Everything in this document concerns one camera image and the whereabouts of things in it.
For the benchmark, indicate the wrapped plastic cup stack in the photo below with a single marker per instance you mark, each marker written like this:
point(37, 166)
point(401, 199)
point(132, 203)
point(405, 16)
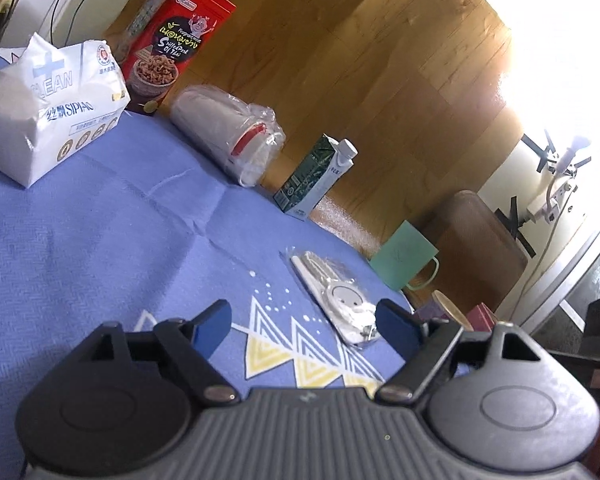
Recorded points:
point(220, 130)

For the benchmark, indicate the blue printed tablecloth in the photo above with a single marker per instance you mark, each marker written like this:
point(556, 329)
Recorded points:
point(105, 235)

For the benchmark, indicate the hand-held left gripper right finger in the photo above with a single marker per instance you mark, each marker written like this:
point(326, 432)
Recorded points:
point(397, 327)

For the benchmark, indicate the red snack box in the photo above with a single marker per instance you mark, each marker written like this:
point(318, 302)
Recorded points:
point(175, 55)

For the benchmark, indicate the brown chair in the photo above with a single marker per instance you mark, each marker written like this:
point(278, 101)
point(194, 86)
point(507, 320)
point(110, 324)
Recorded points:
point(470, 230)

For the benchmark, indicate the dark red box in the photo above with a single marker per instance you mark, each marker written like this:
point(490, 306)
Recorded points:
point(480, 317)

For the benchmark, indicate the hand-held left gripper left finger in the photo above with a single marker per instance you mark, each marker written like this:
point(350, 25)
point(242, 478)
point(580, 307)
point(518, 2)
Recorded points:
point(212, 330)

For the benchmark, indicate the green white milk carton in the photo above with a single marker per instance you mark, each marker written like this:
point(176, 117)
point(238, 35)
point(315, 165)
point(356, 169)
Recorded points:
point(312, 175)

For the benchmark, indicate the white tissue pack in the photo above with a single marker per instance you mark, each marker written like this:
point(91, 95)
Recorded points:
point(45, 110)

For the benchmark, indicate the wooden board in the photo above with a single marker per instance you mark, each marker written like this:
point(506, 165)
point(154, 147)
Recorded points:
point(380, 85)

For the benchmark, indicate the clear bag with white disc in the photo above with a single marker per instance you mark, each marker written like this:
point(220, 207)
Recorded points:
point(337, 297)

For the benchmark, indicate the green mug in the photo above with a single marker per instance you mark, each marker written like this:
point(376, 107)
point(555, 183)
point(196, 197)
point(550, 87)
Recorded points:
point(405, 257)

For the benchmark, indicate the black tape strip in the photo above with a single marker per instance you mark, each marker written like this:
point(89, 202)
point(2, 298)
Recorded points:
point(517, 230)

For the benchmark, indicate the white clip lamp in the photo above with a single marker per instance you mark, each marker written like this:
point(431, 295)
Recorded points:
point(562, 160)

